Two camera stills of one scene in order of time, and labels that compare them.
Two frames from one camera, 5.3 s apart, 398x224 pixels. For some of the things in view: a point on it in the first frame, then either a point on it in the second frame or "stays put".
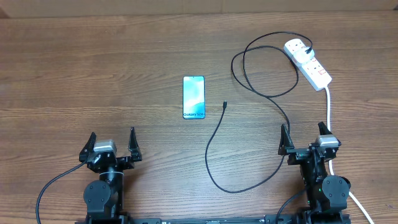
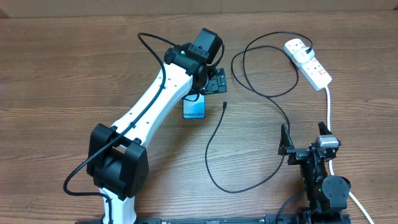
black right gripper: x=297 y=154 stays put
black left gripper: x=126 y=163 -> x=216 y=82
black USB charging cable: x=250 y=89 stays put
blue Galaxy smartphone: x=193 y=97 stays put
